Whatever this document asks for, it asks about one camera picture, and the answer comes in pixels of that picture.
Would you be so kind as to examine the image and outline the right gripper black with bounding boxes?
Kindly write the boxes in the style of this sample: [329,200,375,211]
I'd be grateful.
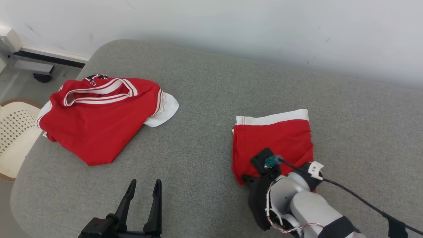
[242,170,285,232]

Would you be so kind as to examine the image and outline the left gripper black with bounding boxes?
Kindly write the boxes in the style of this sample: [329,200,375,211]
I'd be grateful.
[78,179,162,238]

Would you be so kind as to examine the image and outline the red Bulls 23 shorts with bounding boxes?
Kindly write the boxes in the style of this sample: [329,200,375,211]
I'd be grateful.
[231,109,318,193]

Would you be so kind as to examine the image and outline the red basketball jersey white trim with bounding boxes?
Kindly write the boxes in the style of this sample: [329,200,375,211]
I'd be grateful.
[36,74,179,166]

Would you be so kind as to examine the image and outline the cream perforated laundry basket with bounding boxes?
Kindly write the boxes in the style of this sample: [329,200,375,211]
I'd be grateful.
[0,99,44,181]

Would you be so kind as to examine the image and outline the black white baseboard strip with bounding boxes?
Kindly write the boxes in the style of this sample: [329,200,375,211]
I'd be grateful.
[14,46,90,69]

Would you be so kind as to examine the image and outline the thin red white wire bundle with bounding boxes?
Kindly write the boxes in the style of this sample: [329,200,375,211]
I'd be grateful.
[265,181,325,234]

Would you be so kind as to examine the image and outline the white paper cable tag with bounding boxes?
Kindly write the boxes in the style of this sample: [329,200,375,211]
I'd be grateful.
[307,161,325,180]

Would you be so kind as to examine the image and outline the grey metal frame leg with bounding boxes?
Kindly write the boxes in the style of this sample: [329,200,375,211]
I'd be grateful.
[0,36,55,75]

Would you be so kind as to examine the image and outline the white wall conduit box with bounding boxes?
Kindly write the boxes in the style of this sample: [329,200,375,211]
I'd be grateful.
[0,28,22,53]

